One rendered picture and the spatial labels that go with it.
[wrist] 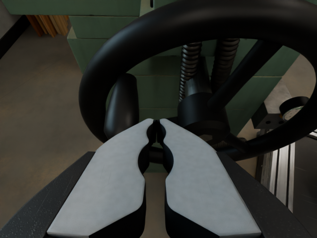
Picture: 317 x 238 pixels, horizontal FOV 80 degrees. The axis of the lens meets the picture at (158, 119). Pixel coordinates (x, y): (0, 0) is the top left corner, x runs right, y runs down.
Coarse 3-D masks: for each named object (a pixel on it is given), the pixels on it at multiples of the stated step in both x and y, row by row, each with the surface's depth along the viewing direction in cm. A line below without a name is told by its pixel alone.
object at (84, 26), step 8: (72, 16) 30; (80, 16) 31; (88, 16) 31; (96, 16) 31; (104, 16) 31; (112, 16) 31; (120, 16) 31; (128, 16) 31; (136, 16) 31; (72, 24) 32; (80, 24) 32; (88, 24) 32; (96, 24) 32; (104, 24) 32; (112, 24) 32; (120, 24) 32; (80, 32) 33; (88, 32) 33; (96, 32) 33; (104, 32) 33; (112, 32) 33
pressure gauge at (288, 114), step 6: (300, 96) 41; (288, 102) 42; (294, 102) 41; (300, 102) 41; (306, 102) 40; (282, 108) 43; (288, 108) 42; (294, 108) 41; (300, 108) 41; (282, 114) 44; (288, 114) 43; (294, 114) 43
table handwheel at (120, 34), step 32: (192, 0) 12; (224, 0) 11; (256, 0) 11; (288, 0) 12; (128, 32) 13; (160, 32) 12; (192, 32) 12; (224, 32) 12; (256, 32) 12; (288, 32) 12; (96, 64) 15; (128, 64) 15; (256, 64) 15; (96, 96) 18; (192, 96) 22; (224, 96) 19; (96, 128) 23; (192, 128) 21; (224, 128) 21; (288, 128) 25; (160, 160) 33
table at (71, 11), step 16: (16, 0) 28; (32, 0) 28; (48, 0) 28; (64, 0) 28; (80, 0) 28; (96, 0) 28; (112, 0) 28; (128, 0) 28; (144, 0) 27; (176, 48) 24; (208, 48) 24; (240, 48) 24
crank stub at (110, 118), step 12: (120, 84) 15; (132, 84) 15; (120, 96) 14; (132, 96) 14; (108, 108) 14; (120, 108) 13; (132, 108) 14; (108, 120) 13; (120, 120) 13; (132, 120) 13; (108, 132) 13; (120, 132) 13
